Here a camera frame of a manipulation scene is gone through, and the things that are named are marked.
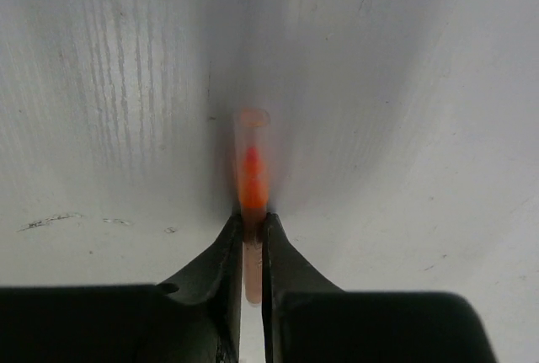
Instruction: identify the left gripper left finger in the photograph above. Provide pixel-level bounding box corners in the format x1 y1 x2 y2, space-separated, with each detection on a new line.
155 215 243 362

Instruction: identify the orange highlighter pen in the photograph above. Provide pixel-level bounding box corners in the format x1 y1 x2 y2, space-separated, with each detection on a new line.
234 108 270 305

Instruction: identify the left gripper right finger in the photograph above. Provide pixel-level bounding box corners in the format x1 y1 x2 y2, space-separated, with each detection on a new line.
261 213 344 362

